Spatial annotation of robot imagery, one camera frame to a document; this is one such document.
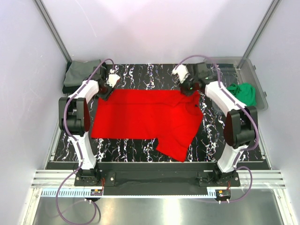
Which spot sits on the aluminium frame rail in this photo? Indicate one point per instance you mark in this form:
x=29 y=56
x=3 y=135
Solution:
x=260 y=178

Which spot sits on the left aluminium corner post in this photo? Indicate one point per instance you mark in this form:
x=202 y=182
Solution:
x=52 y=29

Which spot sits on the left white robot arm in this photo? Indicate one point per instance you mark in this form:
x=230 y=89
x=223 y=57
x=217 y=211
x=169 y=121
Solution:
x=74 y=120

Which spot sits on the green t shirt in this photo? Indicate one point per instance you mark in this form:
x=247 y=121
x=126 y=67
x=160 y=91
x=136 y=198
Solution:
x=244 y=92

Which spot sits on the white slotted cable duct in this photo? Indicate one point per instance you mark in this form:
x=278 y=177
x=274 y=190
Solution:
x=93 y=193

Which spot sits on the right aluminium corner post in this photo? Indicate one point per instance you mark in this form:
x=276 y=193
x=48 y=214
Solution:
x=261 y=27

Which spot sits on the clear plastic bin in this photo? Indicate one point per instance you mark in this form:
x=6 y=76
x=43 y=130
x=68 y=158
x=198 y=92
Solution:
x=239 y=70

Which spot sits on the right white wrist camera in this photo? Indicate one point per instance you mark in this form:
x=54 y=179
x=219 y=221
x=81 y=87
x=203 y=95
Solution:
x=182 y=72

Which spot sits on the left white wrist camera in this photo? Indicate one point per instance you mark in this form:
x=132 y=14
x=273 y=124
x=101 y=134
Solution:
x=113 y=78

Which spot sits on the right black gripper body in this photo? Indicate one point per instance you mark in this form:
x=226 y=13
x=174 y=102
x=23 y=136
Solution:
x=188 y=87

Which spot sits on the folded black t shirt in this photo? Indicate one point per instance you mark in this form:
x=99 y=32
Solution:
x=101 y=73

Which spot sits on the folded grey t shirt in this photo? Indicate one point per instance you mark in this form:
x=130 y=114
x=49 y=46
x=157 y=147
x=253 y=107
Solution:
x=79 y=71

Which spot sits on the aluminium corner post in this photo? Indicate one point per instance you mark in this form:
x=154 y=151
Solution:
x=261 y=27
x=52 y=29

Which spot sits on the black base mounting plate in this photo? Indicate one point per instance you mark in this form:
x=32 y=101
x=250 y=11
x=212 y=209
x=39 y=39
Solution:
x=161 y=179

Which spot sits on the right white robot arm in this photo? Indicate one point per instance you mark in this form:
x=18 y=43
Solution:
x=240 y=125

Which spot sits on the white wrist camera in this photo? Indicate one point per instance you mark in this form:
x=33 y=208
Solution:
x=182 y=72
x=113 y=78

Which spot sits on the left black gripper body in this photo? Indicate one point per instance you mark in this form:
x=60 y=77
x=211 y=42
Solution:
x=105 y=93

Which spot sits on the red t shirt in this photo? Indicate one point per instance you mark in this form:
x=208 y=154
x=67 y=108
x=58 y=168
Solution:
x=167 y=115

